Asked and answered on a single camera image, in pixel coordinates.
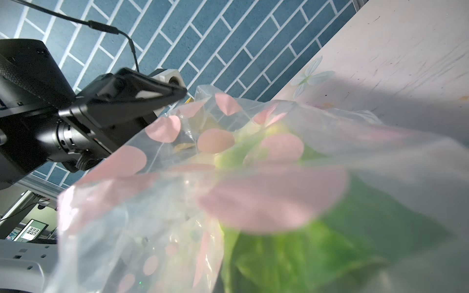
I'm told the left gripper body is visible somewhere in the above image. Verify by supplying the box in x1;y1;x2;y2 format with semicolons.
59;71;158;153

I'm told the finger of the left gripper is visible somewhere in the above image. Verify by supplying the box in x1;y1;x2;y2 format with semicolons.
69;68;188;128

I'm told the zip-top bag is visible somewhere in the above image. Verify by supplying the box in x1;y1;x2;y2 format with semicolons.
45;85;469;293

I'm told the chinese cabbage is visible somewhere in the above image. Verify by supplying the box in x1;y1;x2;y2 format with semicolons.
197;123;449;293

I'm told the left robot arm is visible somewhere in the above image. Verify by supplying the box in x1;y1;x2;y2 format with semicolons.
1;39;187;189

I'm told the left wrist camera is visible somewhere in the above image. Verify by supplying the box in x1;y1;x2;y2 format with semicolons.
149;68;189;117

